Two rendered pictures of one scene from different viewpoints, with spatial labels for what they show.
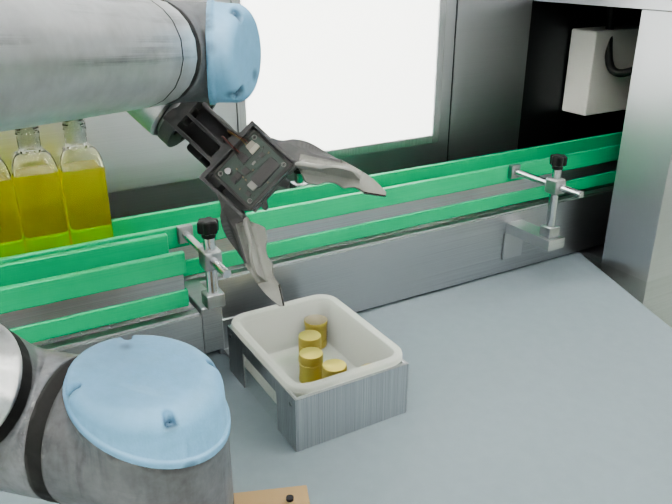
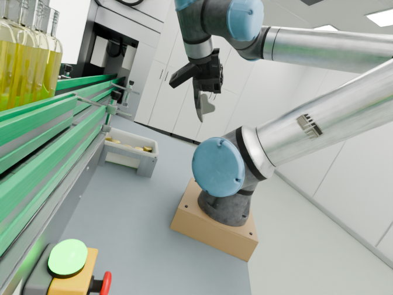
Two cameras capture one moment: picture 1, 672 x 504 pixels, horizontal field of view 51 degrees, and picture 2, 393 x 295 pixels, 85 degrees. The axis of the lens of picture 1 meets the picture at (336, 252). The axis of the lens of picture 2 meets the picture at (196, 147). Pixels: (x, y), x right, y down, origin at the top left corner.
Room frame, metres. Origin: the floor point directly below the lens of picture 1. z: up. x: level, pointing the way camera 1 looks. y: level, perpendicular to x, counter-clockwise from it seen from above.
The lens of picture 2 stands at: (0.47, 0.72, 1.10)
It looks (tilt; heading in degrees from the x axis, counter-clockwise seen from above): 14 degrees down; 282
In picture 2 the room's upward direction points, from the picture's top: 22 degrees clockwise
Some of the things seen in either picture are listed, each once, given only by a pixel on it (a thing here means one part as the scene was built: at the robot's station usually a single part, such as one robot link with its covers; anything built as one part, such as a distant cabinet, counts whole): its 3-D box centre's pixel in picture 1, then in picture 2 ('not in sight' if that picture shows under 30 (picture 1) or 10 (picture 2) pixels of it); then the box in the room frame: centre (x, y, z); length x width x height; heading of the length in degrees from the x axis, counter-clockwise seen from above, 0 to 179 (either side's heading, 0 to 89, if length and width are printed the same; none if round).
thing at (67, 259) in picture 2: not in sight; (69, 255); (0.62, 0.52, 0.84); 0.04 x 0.04 x 0.03
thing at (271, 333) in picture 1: (313, 361); (126, 149); (0.86, 0.03, 0.80); 0.22 x 0.17 x 0.09; 30
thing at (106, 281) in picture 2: not in sight; (97, 285); (0.58, 0.50, 0.79); 0.04 x 0.03 x 0.04; 120
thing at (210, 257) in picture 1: (204, 257); (102, 108); (0.89, 0.18, 0.95); 0.17 x 0.03 x 0.12; 30
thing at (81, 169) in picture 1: (87, 218); (38, 82); (0.93, 0.35, 0.99); 0.06 x 0.06 x 0.21; 30
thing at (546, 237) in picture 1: (541, 212); (122, 98); (1.21, -0.37, 0.90); 0.17 x 0.05 x 0.23; 30
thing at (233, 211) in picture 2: not in sight; (228, 194); (0.45, 0.14, 0.87); 0.15 x 0.15 x 0.10
